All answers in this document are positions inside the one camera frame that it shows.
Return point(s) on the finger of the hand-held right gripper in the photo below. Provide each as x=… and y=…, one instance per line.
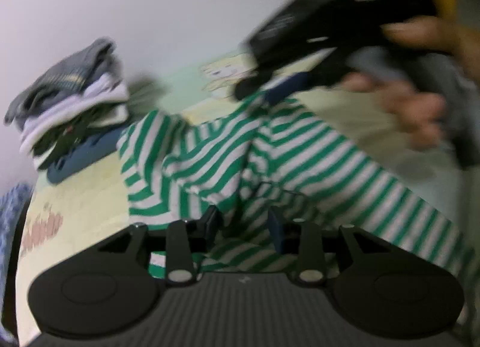
x=288, y=88
x=255, y=86

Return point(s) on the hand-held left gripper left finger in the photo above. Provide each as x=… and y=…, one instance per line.
x=210, y=223

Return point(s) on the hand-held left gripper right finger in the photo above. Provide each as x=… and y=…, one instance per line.
x=275, y=230

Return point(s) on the green white striped shirt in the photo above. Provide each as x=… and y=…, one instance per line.
x=300, y=159

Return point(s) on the person's right hand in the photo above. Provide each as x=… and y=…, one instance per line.
x=423, y=114

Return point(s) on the printed yellow green blanket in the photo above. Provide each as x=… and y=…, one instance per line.
x=82, y=196

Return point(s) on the blue folded garment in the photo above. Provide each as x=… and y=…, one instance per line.
x=86, y=153

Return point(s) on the pale lavender folded garment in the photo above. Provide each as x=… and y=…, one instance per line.
x=97, y=88

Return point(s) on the dark green folded garment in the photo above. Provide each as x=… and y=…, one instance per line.
x=63, y=140

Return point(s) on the grey knitted folded sweater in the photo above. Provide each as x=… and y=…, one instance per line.
x=60, y=76

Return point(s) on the blue checkered cloth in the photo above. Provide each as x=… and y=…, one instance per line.
x=11, y=227

